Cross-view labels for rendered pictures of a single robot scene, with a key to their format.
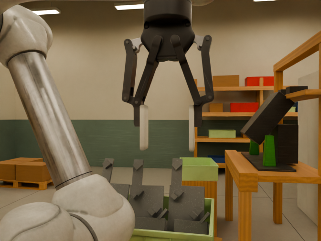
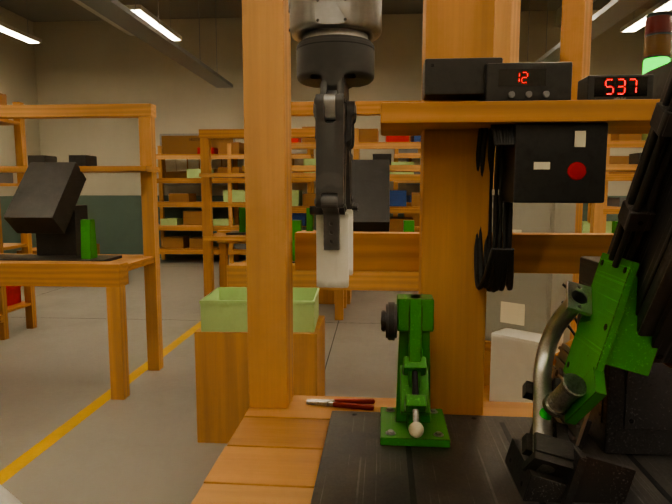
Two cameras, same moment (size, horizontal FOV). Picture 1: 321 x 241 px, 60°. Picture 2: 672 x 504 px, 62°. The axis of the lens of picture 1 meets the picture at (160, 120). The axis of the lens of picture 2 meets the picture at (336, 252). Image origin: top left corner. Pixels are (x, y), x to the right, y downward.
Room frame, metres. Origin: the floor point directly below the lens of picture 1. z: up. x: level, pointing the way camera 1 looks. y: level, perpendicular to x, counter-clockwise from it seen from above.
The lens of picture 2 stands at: (0.48, 0.54, 1.38)
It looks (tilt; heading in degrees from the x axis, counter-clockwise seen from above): 6 degrees down; 265
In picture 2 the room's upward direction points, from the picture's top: straight up
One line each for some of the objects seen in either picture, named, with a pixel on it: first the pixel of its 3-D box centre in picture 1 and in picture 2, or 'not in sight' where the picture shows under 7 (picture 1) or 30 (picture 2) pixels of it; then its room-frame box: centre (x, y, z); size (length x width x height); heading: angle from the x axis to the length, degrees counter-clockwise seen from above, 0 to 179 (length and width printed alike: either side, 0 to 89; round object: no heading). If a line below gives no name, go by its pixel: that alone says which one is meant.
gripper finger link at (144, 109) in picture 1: (144, 127); (332, 250); (0.44, 0.03, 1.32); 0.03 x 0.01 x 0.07; 171
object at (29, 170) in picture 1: (30, 172); not in sight; (5.54, 2.60, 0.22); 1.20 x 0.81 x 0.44; 76
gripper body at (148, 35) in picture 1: (167, 30); (335, 90); (0.44, -0.01, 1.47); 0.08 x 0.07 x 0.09; 81
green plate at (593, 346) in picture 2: not in sight; (619, 321); (-0.03, -0.28, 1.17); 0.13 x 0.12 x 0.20; 170
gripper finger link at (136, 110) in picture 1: (133, 110); (330, 222); (0.44, 0.04, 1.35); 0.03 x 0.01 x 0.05; 81
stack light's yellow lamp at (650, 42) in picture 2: not in sight; (657, 47); (-0.28, -0.60, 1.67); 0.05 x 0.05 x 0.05
